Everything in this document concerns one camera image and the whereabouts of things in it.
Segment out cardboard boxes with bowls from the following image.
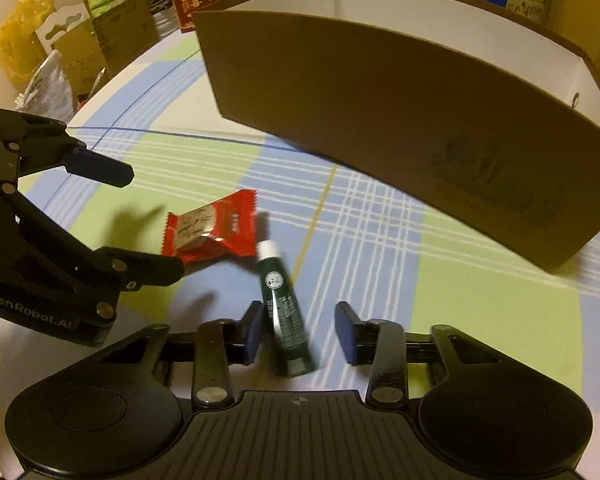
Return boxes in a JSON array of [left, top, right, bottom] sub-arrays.
[[91, 0, 161, 81]]

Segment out olive cardboard box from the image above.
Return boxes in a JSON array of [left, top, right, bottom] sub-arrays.
[[52, 22, 108, 98]]

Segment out brown cardboard box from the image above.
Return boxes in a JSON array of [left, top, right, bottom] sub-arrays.
[[192, 0, 600, 275]]

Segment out white plastic bag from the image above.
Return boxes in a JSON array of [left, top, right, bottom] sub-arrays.
[[15, 50, 78, 123]]

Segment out metal basins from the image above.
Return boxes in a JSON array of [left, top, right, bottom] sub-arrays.
[[147, 0, 176, 41]]

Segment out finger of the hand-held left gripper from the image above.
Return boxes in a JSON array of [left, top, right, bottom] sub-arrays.
[[0, 185, 186, 292], [0, 106, 133, 188]]

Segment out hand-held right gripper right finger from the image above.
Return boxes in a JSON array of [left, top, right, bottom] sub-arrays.
[[334, 301, 503, 407]]

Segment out dark green tube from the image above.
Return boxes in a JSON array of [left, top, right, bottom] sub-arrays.
[[256, 240, 317, 378]]

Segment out yellow plastic bag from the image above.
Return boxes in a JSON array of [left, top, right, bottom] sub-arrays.
[[0, 0, 58, 86]]

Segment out bundle of small green packs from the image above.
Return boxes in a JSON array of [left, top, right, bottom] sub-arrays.
[[84, 0, 126, 18]]

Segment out red snack packet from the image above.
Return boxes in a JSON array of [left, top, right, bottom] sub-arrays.
[[161, 189, 258, 266]]

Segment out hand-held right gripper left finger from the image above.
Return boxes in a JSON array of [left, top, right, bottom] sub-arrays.
[[100, 300, 266, 408]]

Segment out metal spoon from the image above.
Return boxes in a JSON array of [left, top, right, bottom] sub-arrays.
[[86, 66, 107, 103]]

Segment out white cutout card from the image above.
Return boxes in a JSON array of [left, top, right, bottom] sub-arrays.
[[34, 1, 93, 53]]

